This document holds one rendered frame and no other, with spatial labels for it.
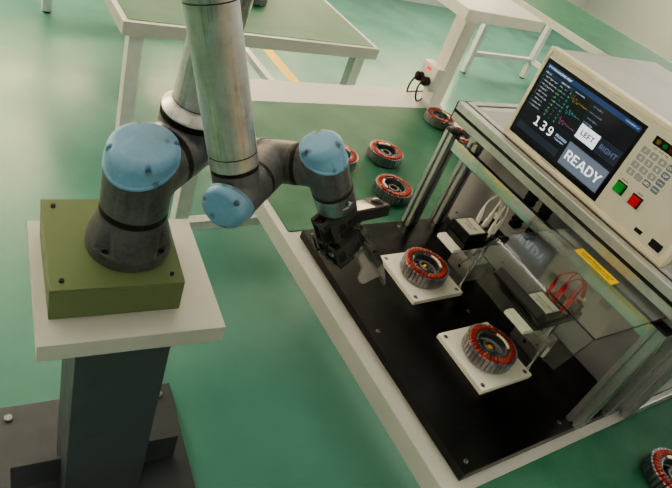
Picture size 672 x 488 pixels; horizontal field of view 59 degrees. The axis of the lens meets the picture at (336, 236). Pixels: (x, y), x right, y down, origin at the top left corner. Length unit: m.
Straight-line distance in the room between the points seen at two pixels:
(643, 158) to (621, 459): 0.59
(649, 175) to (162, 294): 0.89
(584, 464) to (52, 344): 0.99
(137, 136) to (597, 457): 1.04
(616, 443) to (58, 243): 1.14
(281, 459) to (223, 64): 1.34
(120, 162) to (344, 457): 1.28
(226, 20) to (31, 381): 1.39
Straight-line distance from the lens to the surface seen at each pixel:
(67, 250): 1.13
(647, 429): 1.48
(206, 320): 1.15
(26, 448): 1.84
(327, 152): 0.95
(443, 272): 1.37
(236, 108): 0.86
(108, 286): 1.08
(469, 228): 1.36
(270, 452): 1.91
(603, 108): 1.24
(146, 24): 2.27
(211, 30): 0.82
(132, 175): 0.98
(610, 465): 1.34
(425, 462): 1.11
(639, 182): 1.20
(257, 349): 2.12
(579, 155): 1.26
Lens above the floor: 1.59
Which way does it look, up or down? 36 degrees down
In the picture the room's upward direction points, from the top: 22 degrees clockwise
